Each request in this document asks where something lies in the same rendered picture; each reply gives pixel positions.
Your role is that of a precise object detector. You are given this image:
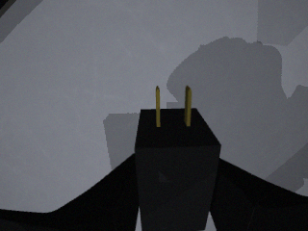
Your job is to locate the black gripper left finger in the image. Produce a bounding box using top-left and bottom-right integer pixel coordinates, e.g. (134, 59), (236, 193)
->
(0, 154), (140, 231)

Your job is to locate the black two-prong plug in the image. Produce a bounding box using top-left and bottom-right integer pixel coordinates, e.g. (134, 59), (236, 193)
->
(135, 85), (222, 231)

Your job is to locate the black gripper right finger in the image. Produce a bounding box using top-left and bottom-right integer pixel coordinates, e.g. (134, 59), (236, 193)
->
(209, 158), (308, 231)

